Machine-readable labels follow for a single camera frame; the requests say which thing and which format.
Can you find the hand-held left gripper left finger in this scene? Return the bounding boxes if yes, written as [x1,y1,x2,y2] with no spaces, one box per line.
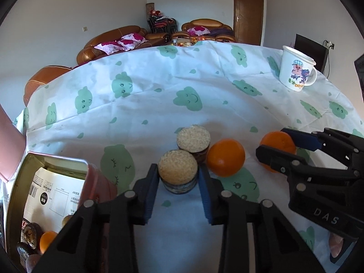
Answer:
[32,163,160,273]

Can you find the stacked dark chairs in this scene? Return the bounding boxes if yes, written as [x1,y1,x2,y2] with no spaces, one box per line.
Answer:
[146,14,178,35]

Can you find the white cartoon print mug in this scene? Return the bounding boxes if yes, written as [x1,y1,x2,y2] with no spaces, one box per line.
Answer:
[279,45,317,92]

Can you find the brown leather sofa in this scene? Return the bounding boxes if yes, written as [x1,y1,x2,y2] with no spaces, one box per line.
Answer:
[76,25,171,65]

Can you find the brown wooden door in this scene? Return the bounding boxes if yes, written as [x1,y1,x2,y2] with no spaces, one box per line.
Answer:
[233,0,264,46]

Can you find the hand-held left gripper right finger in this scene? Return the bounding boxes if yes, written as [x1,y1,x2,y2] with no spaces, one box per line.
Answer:
[198,164,327,273]

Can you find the green cloud print tablecloth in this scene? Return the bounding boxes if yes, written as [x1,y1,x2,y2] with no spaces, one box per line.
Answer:
[13,40,364,273]

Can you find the brown leather armchair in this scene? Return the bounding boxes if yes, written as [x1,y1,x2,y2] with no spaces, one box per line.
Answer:
[23,65,74,107]
[181,19,236,43]

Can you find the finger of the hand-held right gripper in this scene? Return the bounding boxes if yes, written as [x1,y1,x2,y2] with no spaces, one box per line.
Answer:
[255,145,359,182]
[280,128,364,162]

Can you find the round sesame-topped cake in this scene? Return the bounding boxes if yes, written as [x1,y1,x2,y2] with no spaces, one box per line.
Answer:
[158,150,198,194]
[176,125,211,164]

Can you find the pink metal tin box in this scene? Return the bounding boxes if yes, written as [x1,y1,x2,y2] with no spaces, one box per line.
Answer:
[6,151,118,273]

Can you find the coffee table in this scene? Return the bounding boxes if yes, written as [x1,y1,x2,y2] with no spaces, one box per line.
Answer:
[171,35,205,47]

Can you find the person's right hand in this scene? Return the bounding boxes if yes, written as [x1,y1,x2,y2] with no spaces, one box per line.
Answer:
[328,232,351,263]

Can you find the black television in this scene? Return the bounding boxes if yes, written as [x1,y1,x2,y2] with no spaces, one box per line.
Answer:
[294,33,327,73]

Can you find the purple floral pillow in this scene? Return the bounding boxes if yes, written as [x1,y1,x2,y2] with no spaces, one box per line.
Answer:
[186,26,211,35]
[94,41,126,55]
[118,33,148,50]

